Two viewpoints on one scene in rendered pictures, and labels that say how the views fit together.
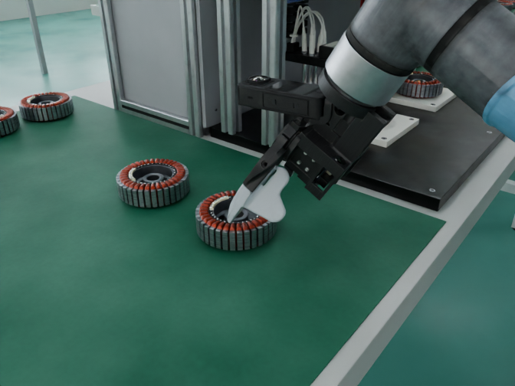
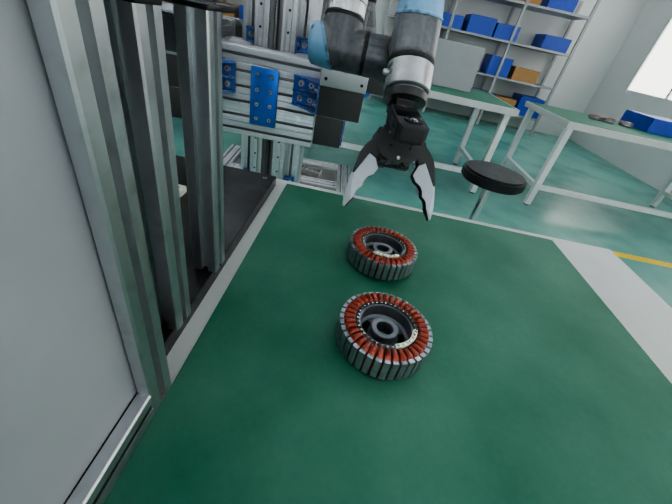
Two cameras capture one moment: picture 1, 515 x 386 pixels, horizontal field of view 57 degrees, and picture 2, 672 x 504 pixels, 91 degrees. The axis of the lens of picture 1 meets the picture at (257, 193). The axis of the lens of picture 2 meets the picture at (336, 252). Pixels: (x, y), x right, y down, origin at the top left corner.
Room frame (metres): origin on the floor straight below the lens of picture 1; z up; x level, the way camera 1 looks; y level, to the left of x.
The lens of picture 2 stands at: (0.91, 0.33, 1.06)
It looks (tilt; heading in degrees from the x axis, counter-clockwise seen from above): 35 degrees down; 230
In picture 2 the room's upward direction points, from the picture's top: 13 degrees clockwise
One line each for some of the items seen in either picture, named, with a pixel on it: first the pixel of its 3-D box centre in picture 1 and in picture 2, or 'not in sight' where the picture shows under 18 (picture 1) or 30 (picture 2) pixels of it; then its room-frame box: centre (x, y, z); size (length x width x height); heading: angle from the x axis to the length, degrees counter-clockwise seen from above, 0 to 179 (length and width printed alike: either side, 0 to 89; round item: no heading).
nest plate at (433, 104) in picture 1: (416, 94); not in sight; (1.10, -0.37, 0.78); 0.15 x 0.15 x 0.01; 51
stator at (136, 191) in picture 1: (153, 181); (383, 331); (0.67, 0.17, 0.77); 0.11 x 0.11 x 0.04
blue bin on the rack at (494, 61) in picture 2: not in sight; (496, 65); (-4.93, -3.58, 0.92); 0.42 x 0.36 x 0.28; 51
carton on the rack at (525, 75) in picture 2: not in sight; (521, 74); (-5.31, -3.29, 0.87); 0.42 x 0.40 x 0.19; 141
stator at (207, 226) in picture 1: (236, 218); (381, 251); (0.56, 0.03, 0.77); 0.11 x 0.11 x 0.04
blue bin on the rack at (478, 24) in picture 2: not in sight; (478, 25); (-4.53, -3.90, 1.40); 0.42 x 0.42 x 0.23; 51
